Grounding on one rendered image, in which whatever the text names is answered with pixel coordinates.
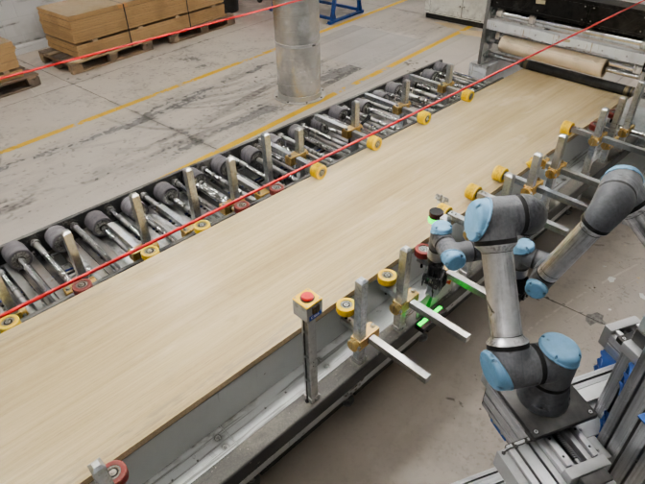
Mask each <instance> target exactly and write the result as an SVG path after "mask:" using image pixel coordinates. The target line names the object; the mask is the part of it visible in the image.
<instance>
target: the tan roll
mask: <svg viewBox="0 0 645 484"><path fill-rule="evenodd" d="M490 42H491V43H495V44H498V50H499V51H500V52H504V53H508V54H512V55H515V56H519V57H522V58H526V57H528V56H530V55H532V54H534V53H535V52H538V51H540V50H542V49H544V48H546V47H548V46H550V45H547V44H543V43H538V42H534V41H531V40H527V39H523V38H518V37H514V36H507V35H504V36H502V37H501V39H496V38H491V39H490ZM529 59H530V60H534V61H540V62H544V63H548V64H552V65H556V66H559V67H563V68H566V69H570V70H574V71H578V72H582V73H586V74H588V75H592V76H596V77H600V78H602V77H604V76H605V74H606V73H607V72H609V73H613V74H617V75H621V76H625V77H628V78H632V79H636V80H640V77H641V75H640V74H636V73H633V72H629V71H625V70H621V69H617V68H613V67H609V66H607V63H608V61H609V60H608V59H604V58H599V57H595V56H591V55H588V54H584V53H579V52H575V51H571V50H567V49H563V48H559V47H555V46H552V47H550V48H548V49H546V50H544V51H542V52H540V53H538V54H536V55H534V56H532V57H530V58H529Z"/></svg>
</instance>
